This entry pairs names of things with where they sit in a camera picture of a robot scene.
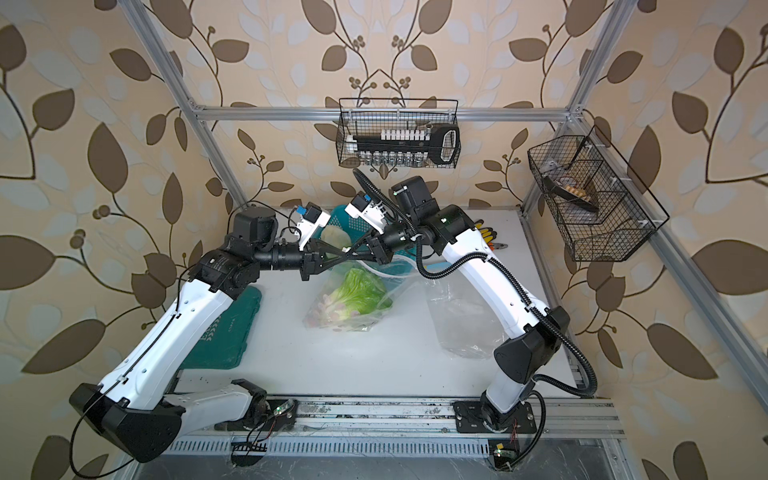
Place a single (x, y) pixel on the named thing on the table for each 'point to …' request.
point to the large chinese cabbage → (358, 293)
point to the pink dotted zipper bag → (316, 318)
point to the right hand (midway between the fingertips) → (350, 253)
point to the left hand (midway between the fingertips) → (340, 252)
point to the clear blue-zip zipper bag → (464, 324)
